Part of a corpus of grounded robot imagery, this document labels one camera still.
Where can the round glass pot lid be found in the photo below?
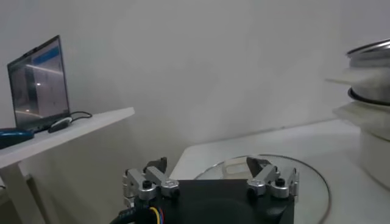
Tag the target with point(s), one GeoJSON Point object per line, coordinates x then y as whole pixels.
{"type": "Point", "coordinates": [310, 194]}

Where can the blue object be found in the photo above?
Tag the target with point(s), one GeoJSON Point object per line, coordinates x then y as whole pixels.
{"type": "Point", "coordinates": [15, 137]}

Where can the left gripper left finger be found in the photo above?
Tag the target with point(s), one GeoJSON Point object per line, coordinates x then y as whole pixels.
{"type": "Point", "coordinates": [152, 182]}

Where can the stainless steel steamer basket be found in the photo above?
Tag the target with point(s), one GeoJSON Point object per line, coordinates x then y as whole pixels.
{"type": "Point", "coordinates": [371, 79]}

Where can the black laptop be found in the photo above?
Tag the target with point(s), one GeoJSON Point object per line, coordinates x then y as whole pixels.
{"type": "Point", "coordinates": [39, 85]}

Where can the cream electric cooking pot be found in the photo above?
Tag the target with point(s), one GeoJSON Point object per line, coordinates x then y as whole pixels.
{"type": "Point", "coordinates": [374, 152]}

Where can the small black device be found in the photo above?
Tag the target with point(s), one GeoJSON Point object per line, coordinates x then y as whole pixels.
{"type": "Point", "coordinates": [59, 125]}

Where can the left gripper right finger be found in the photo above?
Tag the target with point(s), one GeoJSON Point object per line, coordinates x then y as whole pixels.
{"type": "Point", "coordinates": [274, 182]}

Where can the white side table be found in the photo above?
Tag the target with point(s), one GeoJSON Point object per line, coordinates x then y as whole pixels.
{"type": "Point", "coordinates": [61, 137]}

